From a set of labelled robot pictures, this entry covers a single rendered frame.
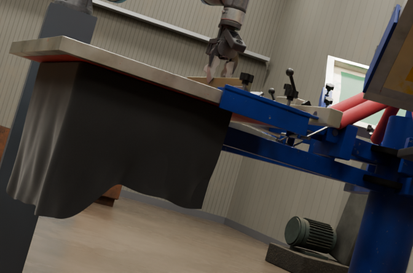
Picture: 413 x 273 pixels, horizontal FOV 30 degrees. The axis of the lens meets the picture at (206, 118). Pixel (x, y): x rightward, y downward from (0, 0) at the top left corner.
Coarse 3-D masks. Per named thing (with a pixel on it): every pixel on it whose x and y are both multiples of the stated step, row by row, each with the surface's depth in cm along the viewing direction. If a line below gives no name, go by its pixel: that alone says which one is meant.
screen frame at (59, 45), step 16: (16, 48) 240; (32, 48) 221; (48, 48) 205; (64, 48) 196; (80, 48) 198; (96, 48) 200; (112, 64) 202; (128, 64) 204; (144, 64) 206; (160, 80) 209; (176, 80) 211; (208, 96) 216
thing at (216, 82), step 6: (192, 78) 262; (198, 78) 259; (204, 78) 254; (216, 78) 247; (222, 78) 243; (228, 78) 240; (234, 78) 236; (210, 84) 249; (216, 84) 245; (222, 84) 242; (228, 84) 239; (234, 84) 235; (240, 84) 232
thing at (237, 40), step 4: (224, 32) 250; (228, 32) 248; (232, 32) 249; (236, 32) 251; (228, 36) 247; (232, 36) 245; (236, 36) 247; (228, 40) 246; (232, 40) 243; (236, 40) 243; (240, 40) 244; (232, 44) 242; (236, 44) 241; (240, 44) 242; (244, 44) 243; (232, 48) 242; (236, 48) 242; (240, 48) 242; (244, 48) 243
